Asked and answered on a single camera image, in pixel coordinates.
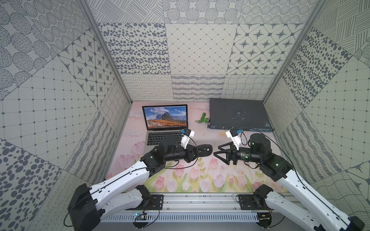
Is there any dark grey network switch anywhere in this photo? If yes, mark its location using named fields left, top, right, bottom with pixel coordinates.
left=208, top=98, right=274, bottom=132

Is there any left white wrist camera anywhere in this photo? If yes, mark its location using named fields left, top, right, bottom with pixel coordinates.
left=180, top=129, right=195, bottom=149

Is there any aluminium mounting rail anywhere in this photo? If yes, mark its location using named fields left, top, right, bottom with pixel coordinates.
left=96, top=190, right=312, bottom=218

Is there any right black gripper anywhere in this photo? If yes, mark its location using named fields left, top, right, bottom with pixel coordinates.
left=213, top=141, right=262, bottom=166

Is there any black wireless mouse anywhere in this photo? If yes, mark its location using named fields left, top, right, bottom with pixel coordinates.
left=197, top=144, right=213, bottom=157

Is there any silver open laptop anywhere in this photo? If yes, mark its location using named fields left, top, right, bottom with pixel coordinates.
left=142, top=105, right=188, bottom=148

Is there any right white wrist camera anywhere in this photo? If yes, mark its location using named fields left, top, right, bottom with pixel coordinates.
left=225, top=129, right=242, bottom=150

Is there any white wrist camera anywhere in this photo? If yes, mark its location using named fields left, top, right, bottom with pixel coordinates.
left=225, top=129, right=242, bottom=150
left=180, top=129, right=195, bottom=149

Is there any green plastic toy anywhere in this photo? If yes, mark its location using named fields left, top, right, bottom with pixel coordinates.
left=195, top=112, right=210, bottom=124

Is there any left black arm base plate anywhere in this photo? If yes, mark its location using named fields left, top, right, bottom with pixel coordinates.
left=135, top=194, right=164, bottom=210

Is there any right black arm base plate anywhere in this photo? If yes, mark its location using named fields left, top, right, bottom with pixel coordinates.
left=236, top=194, right=268, bottom=210

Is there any pink floral table mat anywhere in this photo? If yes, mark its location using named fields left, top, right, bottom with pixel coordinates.
left=105, top=100, right=290, bottom=193

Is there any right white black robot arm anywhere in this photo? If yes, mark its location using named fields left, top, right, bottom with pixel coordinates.
left=214, top=130, right=365, bottom=231

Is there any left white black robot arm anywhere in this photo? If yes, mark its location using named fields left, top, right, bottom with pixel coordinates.
left=67, top=135, right=213, bottom=231

